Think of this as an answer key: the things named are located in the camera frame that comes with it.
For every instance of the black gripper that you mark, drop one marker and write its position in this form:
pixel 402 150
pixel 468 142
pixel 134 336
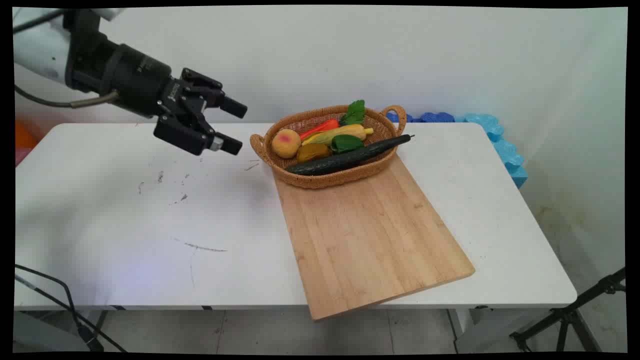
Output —
pixel 137 80

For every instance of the toy green bell pepper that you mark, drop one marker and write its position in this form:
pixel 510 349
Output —
pixel 346 143

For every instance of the toy brown potato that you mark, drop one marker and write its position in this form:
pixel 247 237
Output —
pixel 312 152

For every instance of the toy corn cob with husk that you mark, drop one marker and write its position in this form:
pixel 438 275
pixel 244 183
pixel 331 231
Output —
pixel 345 133

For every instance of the toy carrot with green leaves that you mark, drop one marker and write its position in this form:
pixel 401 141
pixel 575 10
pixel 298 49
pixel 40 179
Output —
pixel 320 129

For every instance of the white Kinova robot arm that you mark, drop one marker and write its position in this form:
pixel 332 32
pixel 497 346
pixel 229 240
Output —
pixel 37 47

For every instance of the light blue foam piece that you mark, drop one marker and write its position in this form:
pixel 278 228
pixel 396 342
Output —
pixel 505 150

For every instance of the orange object behind table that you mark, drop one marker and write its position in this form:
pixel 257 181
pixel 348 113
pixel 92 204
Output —
pixel 24 136

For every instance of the toy peach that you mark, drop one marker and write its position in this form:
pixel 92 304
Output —
pixel 286 144

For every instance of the wooden cutting board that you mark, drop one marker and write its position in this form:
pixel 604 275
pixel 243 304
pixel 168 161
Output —
pixel 370 235

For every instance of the white table leg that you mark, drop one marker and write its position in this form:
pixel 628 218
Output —
pixel 464 330

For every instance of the black tripod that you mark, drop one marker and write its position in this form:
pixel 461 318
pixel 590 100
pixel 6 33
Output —
pixel 567 316

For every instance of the woven wicker basket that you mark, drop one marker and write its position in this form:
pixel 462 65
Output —
pixel 325 179

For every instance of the toy dark green cucumber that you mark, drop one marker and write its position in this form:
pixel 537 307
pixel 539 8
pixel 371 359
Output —
pixel 345 158

